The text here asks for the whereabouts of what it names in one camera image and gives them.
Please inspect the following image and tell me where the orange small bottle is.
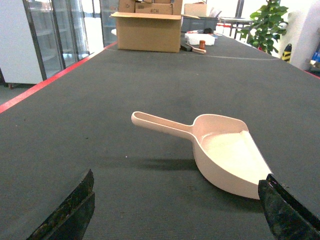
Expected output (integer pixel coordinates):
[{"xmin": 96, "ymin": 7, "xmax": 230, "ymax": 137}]
[{"xmin": 199, "ymin": 40, "xmax": 206, "ymax": 50}]

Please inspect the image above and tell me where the glass door refrigerator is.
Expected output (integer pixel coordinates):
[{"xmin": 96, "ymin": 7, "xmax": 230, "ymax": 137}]
[{"xmin": 0, "ymin": 0, "xmax": 90, "ymax": 86}]

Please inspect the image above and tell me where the green potted plant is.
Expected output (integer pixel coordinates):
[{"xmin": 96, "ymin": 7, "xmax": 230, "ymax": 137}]
[{"xmin": 238, "ymin": 0, "xmax": 288, "ymax": 54}]

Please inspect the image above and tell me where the beige plastic dustpan tray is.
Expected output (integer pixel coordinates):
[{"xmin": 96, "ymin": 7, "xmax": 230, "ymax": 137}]
[{"xmin": 131, "ymin": 111, "xmax": 272, "ymax": 200}]

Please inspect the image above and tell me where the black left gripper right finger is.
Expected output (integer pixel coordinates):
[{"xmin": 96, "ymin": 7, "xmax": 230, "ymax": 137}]
[{"xmin": 258, "ymin": 173, "xmax": 320, "ymax": 240}]

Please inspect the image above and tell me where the white foam block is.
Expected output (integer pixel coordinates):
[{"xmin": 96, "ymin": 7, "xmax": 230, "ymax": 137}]
[{"xmin": 184, "ymin": 33, "xmax": 217, "ymax": 46}]

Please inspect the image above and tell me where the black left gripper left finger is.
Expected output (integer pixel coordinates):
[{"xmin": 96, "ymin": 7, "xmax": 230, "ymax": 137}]
[{"xmin": 28, "ymin": 169, "xmax": 95, "ymax": 240}]

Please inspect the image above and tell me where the large cardboard box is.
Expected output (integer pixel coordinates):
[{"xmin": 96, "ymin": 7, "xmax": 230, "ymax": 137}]
[{"xmin": 109, "ymin": 0, "xmax": 185, "ymax": 54}]

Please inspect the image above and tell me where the yellow black striped bollard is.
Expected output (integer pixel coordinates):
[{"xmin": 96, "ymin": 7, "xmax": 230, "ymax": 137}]
[{"xmin": 281, "ymin": 43, "xmax": 292, "ymax": 63}]

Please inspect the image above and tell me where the grey plastic crate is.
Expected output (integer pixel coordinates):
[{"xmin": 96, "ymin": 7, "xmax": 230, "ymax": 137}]
[{"xmin": 181, "ymin": 16, "xmax": 219, "ymax": 33}]

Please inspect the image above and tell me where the wooden handled brush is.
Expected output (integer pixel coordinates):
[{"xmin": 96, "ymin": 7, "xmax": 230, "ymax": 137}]
[{"xmin": 180, "ymin": 43, "xmax": 207, "ymax": 55}]

